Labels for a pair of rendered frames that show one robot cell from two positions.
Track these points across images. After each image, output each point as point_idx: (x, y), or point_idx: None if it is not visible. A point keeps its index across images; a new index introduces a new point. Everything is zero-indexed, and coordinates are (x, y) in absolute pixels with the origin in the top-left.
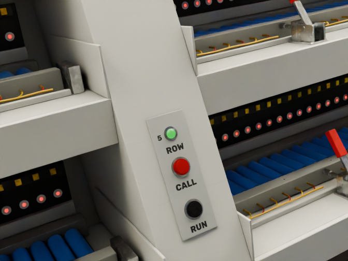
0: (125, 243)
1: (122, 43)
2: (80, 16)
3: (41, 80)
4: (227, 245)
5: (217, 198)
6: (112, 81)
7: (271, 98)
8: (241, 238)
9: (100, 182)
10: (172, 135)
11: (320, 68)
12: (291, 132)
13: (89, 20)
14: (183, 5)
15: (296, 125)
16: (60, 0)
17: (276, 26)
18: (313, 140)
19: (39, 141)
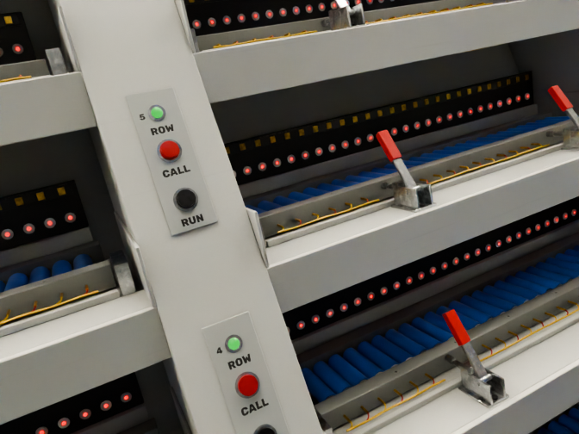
0: (122, 254)
1: (97, 12)
2: None
3: (22, 71)
4: (232, 244)
5: (219, 189)
6: (84, 52)
7: (332, 119)
8: (251, 238)
9: (114, 200)
10: (157, 114)
11: (359, 56)
12: (362, 160)
13: None
14: (224, 20)
15: (367, 152)
16: None
17: (318, 23)
18: (385, 165)
19: None
